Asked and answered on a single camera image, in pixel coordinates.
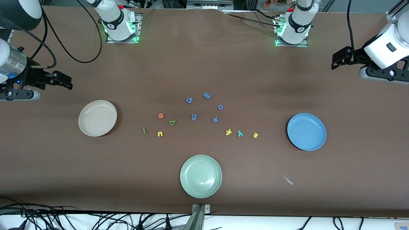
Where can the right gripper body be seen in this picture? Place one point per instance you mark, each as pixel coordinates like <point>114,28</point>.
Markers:
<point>34,77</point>

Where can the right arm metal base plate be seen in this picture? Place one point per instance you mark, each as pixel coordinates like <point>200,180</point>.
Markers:
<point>138,28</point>

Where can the blue foam letter m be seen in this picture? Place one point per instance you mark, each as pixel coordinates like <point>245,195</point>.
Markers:
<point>207,95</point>

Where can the orange decorative object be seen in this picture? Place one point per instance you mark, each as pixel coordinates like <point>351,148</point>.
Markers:
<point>268,3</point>

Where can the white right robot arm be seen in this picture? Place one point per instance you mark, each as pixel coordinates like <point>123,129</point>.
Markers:
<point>115,22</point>

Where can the small white paper scrap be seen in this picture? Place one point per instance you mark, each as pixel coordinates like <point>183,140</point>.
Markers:
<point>288,180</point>

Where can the blue round plate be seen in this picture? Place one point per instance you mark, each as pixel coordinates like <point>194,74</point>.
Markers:
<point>306,131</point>

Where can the aluminium frame profile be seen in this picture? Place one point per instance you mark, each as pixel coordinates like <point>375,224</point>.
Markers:
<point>391,16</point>

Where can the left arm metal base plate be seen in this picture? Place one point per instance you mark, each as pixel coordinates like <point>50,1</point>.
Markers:
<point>287,45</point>

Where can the yellow foam letter k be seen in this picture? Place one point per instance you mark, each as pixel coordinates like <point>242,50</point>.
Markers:
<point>228,132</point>

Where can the teal foam letter y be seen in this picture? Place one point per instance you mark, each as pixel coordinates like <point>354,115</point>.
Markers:
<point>240,134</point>

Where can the green foam letter b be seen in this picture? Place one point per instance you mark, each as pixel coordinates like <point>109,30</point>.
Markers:
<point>170,123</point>

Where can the beige round plate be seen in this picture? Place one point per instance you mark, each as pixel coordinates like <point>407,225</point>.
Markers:
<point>97,118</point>

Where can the pale green round plate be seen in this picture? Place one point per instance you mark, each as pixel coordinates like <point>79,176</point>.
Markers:
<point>201,176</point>

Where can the aluminium camera mount pole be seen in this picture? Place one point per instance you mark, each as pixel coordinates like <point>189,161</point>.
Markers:
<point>198,218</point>

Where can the blue foam letter p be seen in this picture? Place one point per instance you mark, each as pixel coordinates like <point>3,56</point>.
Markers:
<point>188,101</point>

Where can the aluminium table edge rail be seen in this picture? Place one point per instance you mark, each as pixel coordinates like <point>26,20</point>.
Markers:
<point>11,35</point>

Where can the tan cardboard box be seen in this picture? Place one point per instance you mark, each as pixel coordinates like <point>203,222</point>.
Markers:
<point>402,226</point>

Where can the grey power strip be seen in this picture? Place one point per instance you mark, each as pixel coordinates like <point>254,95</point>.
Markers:
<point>207,4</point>

